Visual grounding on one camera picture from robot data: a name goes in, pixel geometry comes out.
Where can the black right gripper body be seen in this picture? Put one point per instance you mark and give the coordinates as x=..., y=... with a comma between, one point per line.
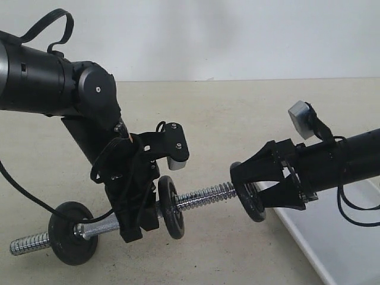
x=287, y=154

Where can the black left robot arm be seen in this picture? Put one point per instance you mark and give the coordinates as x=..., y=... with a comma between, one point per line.
x=83, y=95

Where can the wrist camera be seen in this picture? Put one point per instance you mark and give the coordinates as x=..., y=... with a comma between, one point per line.
x=307, y=123
x=167, y=141

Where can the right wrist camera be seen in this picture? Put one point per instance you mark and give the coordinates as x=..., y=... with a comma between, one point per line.
x=307, y=123

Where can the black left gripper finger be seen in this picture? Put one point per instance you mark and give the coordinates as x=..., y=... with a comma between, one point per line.
x=149, y=219
x=129, y=227

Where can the black weight plate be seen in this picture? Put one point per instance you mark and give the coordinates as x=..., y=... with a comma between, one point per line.
x=172, y=216
x=70, y=248
x=250, y=200

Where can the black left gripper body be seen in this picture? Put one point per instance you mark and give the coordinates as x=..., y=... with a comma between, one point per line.
x=126, y=174

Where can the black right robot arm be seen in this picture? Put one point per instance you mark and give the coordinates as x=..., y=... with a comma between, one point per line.
x=300, y=169

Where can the white rectangular tray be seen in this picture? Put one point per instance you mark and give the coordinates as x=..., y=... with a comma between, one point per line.
x=340, y=252

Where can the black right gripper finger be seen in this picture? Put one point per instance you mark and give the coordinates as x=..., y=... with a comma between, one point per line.
x=261, y=167
x=285, y=194

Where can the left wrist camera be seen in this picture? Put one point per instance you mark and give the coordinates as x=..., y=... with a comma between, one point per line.
x=167, y=141

